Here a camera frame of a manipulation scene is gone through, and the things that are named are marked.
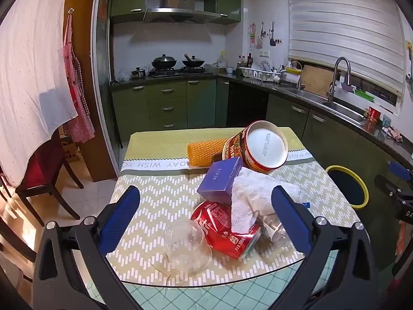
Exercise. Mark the steel faucet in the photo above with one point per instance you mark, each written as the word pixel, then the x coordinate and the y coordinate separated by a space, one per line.
pixel 332 84

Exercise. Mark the white wall hook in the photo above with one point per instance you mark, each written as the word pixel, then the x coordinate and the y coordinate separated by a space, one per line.
pixel 70 11

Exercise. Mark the wooden cutting board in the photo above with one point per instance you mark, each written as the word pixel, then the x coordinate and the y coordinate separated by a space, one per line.
pixel 317 82

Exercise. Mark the white window blind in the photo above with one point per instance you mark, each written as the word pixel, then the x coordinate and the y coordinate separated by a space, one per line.
pixel 345 22

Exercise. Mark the red checkered apron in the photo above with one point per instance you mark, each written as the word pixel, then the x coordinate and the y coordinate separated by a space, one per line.
pixel 77 103

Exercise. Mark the hanging kitchen utensils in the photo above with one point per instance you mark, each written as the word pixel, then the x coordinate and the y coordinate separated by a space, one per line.
pixel 272 37

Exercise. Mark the black wok with lid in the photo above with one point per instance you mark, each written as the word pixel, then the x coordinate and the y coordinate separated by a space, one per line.
pixel 164 61

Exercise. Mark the yellow rimmed waste bin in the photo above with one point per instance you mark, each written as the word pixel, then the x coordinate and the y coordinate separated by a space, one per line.
pixel 347 184

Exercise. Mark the purple cardboard box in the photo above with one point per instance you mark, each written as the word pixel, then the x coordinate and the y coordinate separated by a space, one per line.
pixel 216 180

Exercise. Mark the dark wooden chair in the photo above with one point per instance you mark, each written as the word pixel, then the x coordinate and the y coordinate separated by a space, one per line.
pixel 48 189

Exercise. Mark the printed cardboard box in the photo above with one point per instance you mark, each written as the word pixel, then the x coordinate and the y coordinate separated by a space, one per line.
pixel 69 150

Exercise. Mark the white paper towel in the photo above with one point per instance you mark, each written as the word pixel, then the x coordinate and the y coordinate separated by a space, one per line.
pixel 248 200

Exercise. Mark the yellow basket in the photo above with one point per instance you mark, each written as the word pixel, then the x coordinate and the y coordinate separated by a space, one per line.
pixel 293 70

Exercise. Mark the black built-in appliance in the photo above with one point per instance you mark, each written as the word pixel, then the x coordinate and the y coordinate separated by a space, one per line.
pixel 246 106

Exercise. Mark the green sink cabinet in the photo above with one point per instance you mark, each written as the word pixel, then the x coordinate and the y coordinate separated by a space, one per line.
pixel 332 129

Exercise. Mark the green plastic holder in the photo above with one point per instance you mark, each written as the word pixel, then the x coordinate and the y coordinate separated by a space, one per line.
pixel 364 93

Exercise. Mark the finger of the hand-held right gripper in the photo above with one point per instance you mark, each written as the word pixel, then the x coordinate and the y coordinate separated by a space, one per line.
pixel 400 169

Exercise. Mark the steel range hood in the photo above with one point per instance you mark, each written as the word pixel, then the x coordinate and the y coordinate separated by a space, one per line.
pixel 180 13

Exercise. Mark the hanging steel ladle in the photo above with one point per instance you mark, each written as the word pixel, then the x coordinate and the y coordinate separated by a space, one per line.
pixel 409 77

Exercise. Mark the green zigzag patterned tablecloth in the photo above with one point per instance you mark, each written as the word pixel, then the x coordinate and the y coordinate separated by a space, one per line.
pixel 161 200

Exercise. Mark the crushed red soda can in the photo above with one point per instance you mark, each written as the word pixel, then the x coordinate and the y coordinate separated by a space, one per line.
pixel 219 229

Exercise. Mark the group of sauce bottles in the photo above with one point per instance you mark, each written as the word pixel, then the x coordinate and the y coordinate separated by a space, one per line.
pixel 245 61

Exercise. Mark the black countertop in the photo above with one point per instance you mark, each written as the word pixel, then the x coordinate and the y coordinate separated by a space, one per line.
pixel 371 129

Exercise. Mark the black open wok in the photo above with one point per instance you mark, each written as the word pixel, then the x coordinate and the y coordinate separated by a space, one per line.
pixel 193 62

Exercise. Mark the white dish rack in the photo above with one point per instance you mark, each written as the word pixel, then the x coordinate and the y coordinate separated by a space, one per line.
pixel 258 74

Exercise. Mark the clear plastic water bottle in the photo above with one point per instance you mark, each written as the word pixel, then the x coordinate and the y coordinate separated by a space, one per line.
pixel 274 232

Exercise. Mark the orange foam net sleeve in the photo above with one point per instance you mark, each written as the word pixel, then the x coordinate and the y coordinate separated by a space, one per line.
pixel 203 151

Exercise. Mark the steel sink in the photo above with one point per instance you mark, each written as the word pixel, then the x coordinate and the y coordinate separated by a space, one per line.
pixel 342 108

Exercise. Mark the clear glass cup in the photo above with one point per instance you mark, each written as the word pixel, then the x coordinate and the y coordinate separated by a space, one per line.
pixel 187 252

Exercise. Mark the green drawer cabinet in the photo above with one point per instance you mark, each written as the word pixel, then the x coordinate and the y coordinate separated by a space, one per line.
pixel 167 103

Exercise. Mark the gas stove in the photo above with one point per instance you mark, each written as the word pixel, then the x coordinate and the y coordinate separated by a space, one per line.
pixel 177 72

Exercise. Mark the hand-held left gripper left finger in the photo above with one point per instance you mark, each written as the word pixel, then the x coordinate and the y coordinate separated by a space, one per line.
pixel 122 219

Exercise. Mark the cooking oil bottle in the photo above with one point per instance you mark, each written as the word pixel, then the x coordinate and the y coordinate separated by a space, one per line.
pixel 222 59

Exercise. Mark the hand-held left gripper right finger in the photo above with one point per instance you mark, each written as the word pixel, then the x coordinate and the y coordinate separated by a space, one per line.
pixel 290 219

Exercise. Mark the purple sponge holder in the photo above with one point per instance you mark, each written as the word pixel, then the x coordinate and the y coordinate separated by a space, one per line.
pixel 347 87

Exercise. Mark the red cup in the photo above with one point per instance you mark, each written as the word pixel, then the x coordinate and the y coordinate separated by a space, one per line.
pixel 374 114

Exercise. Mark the small snack packets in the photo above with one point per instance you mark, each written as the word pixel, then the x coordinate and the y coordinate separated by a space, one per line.
pixel 392 134

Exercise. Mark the hanging white cloth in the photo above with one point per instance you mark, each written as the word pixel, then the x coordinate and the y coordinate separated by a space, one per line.
pixel 32 71

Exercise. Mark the brown wooden door frame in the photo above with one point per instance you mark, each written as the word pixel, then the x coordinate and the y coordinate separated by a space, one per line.
pixel 87 38

